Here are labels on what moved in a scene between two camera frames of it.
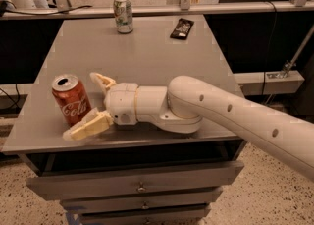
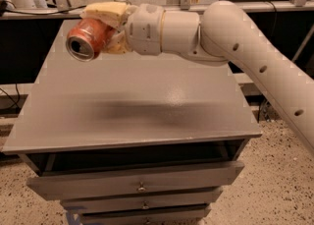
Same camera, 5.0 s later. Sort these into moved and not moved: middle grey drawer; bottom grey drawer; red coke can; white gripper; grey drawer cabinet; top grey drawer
Moved: red coke can; white gripper
Not moved: grey drawer cabinet; middle grey drawer; bottom grey drawer; top grey drawer
